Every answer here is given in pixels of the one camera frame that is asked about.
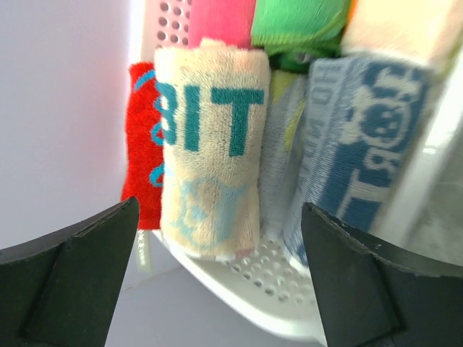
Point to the white plastic basket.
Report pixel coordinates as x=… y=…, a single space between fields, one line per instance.
x=264 y=288

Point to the red blue cat towel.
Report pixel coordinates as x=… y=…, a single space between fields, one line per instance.
x=144 y=176

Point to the peach rolled towel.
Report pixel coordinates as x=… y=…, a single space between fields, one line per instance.
x=428 y=32

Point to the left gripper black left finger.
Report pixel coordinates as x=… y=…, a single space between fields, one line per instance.
x=61 y=289

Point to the green rolled towel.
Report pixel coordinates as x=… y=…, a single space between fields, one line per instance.
x=295 y=32

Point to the blue patterned rolled towel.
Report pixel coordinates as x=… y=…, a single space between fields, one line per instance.
x=361 y=115

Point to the white printed towel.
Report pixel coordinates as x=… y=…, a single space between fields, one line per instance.
x=213 y=101

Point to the grey rolled towel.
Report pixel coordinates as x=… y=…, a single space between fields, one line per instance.
x=281 y=150

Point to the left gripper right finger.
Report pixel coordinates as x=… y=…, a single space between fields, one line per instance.
x=373 y=293

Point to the pink rolled towel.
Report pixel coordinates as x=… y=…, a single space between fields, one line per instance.
x=227 y=20

